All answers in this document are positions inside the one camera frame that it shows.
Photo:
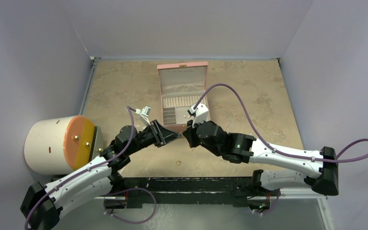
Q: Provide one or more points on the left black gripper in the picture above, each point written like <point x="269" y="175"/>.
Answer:
<point x="161" y="135"/>

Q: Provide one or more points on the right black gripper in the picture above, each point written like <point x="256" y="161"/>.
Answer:
<point x="192" y="136"/>

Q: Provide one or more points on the pink jewelry box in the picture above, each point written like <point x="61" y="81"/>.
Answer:
<point x="182" y="85"/>

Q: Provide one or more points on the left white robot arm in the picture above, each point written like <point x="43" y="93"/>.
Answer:
<point x="44" y="205"/>

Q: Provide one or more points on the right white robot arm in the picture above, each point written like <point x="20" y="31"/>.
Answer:
<point x="315" y="169"/>

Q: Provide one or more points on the white cylinder orange lid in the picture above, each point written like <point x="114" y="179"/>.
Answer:
<point x="62" y="145"/>

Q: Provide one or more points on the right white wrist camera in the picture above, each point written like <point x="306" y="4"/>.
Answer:
<point x="200" y="114"/>

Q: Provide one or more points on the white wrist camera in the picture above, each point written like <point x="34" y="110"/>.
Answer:
<point x="200" y="114"/>
<point x="144" y="114"/>

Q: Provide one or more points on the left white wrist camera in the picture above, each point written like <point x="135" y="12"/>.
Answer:
<point x="144" y="114"/>

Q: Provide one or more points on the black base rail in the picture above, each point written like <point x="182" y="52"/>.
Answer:
<point x="243" y="191"/>

